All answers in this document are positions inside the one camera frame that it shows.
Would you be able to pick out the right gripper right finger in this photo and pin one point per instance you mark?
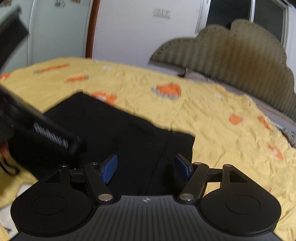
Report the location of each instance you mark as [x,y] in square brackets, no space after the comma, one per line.
[194,176]

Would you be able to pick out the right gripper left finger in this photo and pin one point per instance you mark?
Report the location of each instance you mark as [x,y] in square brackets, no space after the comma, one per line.
[98,175]

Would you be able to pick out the black pants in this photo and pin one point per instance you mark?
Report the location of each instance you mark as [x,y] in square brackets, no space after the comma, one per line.
[146,154]

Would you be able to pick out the yellow carrot print bedsheet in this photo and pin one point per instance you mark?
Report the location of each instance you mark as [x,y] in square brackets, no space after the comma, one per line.
[227,128]

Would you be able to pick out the black white patterned cloth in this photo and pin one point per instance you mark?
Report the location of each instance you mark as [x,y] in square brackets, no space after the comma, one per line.
[290,136]

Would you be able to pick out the frosted glass wardrobe door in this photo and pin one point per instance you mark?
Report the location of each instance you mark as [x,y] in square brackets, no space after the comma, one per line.
[56,29]

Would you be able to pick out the olive padded headboard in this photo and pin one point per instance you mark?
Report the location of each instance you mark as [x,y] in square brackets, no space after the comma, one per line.
[246,56]

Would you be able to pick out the dark window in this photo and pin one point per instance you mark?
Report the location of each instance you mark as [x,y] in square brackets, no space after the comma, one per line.
[271,15]

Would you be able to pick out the brown wooden door frame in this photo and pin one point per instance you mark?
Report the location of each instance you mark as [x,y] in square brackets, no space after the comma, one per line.
[91,28]

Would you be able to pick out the white wall socket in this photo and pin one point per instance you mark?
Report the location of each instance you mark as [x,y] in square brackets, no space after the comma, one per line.
[162,13]

